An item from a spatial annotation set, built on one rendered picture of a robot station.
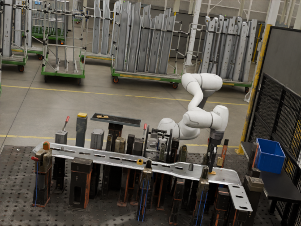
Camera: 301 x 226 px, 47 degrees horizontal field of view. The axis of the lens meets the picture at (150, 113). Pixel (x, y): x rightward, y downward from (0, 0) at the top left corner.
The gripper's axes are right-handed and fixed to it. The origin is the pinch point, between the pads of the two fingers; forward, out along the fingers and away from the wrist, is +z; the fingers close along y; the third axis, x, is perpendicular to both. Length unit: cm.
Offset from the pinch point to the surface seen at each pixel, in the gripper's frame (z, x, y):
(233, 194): 4.8, 12.0, 25.4
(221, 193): 6.7, 5.5, 22.9
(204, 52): 4, 62, -792
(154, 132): -11.2, -40.0, -18.9
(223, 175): 4.7, 9.7, 0.9
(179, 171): 4.6, -19.7, 5.8
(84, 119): -9, -93, -30
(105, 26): -18, -258, -947
